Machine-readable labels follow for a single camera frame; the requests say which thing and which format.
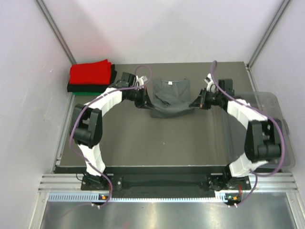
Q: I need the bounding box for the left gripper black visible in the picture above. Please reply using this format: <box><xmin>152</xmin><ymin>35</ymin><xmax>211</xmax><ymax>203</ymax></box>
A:
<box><xmin>127</xmin><ymin>85</ymin><xmax>154</xmax><ymax>109</ymax></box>

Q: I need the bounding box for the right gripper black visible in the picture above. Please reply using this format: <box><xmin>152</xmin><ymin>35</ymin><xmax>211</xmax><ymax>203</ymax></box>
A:
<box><xmin>189</xmin><ymin>88</ymin><xmax>223</xmax><ymax>110</ymax></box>

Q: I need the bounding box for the grey t shirt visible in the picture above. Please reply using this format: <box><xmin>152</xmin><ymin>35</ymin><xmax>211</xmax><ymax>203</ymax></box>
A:
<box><xmin>151</xmin><ymin>79</ymin><xmax>194</xmax><ymax>118</ymax></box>

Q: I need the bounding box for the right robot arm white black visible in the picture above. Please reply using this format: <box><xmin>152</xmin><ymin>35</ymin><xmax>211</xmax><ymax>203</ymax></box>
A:
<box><xmin>189</xmin><ymin>74</ymin><xmax>285</xmax><ymax>191</ymax></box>

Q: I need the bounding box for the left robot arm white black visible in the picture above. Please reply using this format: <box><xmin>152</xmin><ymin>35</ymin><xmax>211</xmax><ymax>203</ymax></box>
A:
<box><xmin>70</xmin><ymin>73</ymin><xmax>154</xmax><ymax>191</ymax></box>

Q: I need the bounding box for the red folded t shirt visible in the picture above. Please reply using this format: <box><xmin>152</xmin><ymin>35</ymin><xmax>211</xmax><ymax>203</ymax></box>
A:
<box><xmin>69</xmin><ymin>59</ymin><xmax>112</xmax><ymax>85</ymax></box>

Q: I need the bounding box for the green folded t shirt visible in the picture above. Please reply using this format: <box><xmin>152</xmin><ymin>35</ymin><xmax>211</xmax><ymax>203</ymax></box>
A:
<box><xmin>72</xmin><ymin>92</ymin><xmax>101</xmax><ymax>96</ymax></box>

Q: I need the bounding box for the clear plastic bin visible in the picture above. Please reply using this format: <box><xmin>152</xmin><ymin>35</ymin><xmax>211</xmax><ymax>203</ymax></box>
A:
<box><xmin>220</xmin><ymin>91</ymin><xmax>296</xmax><ymax>169</ymax></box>

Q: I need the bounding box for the black folded t shirt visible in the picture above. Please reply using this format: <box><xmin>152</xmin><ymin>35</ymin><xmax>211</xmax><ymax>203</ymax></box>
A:
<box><xmin>67</xmin><ymin>64</ymin><xmax>117</xmax><ymax>94</ymax></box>

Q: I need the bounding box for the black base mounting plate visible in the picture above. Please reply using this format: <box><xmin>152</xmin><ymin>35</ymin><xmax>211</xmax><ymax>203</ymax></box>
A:
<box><xmin>96</xmin><ymin>166</ymin><xmax>251</xmax><ymax>198</ymax></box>

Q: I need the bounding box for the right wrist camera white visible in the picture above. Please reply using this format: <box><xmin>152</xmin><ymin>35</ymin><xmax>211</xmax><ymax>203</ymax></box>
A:
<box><xmin>204</xmin><ymin>73</ymin><xmax>216</xmax><ymax>93</ymax></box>

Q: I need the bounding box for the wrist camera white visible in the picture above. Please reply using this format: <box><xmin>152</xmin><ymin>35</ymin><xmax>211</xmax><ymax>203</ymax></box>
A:
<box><xmin>135</xmin><ymin>76</ymin><xmax>148</xmax><ymax>90</ymax></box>
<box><xmin>204</xmin><ymin>73</ymin><xmax>216</xmax><ymax>93</ymax></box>

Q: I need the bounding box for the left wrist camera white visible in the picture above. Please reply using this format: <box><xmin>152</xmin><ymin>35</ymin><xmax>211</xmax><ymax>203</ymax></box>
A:
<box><xmin>135</xmin><ymin>76</ymin><xmax>148</xmax><ymax>90</ymax></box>

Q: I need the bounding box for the slotted cable duct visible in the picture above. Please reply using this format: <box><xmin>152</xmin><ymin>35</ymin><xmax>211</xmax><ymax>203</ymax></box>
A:
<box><xmin>48</xmin><ymin>192</ymin><xmax>240</xmax><ymax>203</ymax></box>

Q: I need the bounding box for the aluminium frame rail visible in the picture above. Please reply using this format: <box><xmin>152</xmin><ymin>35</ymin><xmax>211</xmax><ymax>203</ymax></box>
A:
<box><xmin>38</xmin><ymin>173</ymin><xmax>298</xmax><ymax>193</ymax></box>

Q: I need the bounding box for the right corner aluminium post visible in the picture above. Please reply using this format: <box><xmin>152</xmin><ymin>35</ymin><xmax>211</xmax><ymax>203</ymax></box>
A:
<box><xmin>246</xmin><ymin>0</ymin><xmax>291</xmax><ymax>70</ymax></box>

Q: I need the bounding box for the corner aluminium post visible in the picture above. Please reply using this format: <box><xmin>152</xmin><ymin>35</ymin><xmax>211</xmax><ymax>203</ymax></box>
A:
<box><xmin>34</xmin><ymin>0</ymin><xmax>76</xmax><ymax>64</ymax></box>
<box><xmin>246</xmin><ymin>0</ymin><xmax>291</xmax><ymax>70</ymax></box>

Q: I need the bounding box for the left corner aluminium post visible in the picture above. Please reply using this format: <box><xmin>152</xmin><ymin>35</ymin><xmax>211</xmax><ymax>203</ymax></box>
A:
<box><xmin>34</xmin><ymin>0</ymin><xmax>76</xmax><ymax>64</ymax></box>

